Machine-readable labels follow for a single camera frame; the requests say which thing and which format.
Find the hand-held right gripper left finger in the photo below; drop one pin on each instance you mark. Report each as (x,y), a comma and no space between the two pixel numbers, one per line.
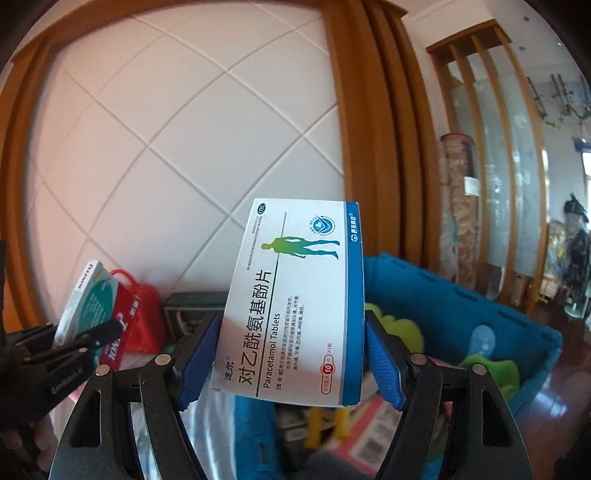
(198,364)

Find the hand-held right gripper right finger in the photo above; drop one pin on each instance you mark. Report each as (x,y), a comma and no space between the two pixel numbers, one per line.
(383,364)

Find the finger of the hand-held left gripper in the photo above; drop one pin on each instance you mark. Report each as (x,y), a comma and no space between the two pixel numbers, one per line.
(104,334)

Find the red and green medicine box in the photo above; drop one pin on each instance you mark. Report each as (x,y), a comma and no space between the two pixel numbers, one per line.
(99,300)

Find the green frog plush toy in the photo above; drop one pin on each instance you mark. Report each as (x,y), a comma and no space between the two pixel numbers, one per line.
(401,330)

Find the pink and white barcode box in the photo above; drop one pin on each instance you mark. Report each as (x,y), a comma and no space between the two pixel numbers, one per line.
(369,443)

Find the blue plastic storage crate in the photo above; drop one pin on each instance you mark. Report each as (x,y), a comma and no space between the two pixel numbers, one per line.
(415,286)

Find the blue and white medicine box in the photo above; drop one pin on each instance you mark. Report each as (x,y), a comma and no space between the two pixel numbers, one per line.
(295,300)

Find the green cloth with striped trim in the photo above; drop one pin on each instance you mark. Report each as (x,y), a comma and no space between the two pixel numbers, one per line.
(498,374)

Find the person's left hand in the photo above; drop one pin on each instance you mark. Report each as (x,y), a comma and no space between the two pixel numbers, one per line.
(44,438)

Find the red bear carry case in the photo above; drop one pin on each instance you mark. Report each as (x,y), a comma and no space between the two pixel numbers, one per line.
(147,318)

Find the patterned rolled carpet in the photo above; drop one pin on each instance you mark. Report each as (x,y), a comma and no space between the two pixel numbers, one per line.
(461,221)

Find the dark figurine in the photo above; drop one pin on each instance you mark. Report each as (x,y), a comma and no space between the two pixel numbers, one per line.
(575,249)

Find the wooden framed glass partition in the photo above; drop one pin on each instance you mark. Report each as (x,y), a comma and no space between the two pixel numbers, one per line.
(508,161)

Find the wooden wall frame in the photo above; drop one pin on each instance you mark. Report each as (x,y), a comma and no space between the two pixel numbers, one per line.
(369,138)

